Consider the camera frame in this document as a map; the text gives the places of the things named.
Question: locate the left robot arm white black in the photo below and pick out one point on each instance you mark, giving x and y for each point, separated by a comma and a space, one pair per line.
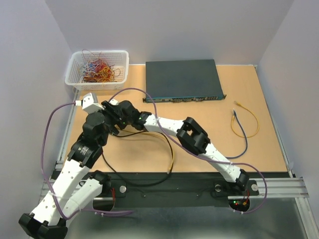
63, 201

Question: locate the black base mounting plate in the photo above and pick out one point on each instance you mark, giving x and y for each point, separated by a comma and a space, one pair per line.
167, 190

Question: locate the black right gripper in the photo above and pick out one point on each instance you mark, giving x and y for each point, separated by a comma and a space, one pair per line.
114, 130

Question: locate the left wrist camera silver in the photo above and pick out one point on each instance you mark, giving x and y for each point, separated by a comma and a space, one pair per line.
90, 103

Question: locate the white perforated plastic basket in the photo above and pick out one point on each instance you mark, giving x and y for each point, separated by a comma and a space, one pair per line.
97, 70

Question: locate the large blue rack network switch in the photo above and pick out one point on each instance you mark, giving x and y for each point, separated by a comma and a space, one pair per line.
182, 81

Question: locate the yellow ethernet cable long loop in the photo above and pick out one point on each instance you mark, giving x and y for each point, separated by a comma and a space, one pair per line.
253, 120

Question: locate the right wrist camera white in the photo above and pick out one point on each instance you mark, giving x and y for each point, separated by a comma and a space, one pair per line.
113, 102

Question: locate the aluminium rail frame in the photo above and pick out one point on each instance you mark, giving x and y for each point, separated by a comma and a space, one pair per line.
199, 169

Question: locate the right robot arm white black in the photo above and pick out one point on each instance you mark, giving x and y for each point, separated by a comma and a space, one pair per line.
187, 134

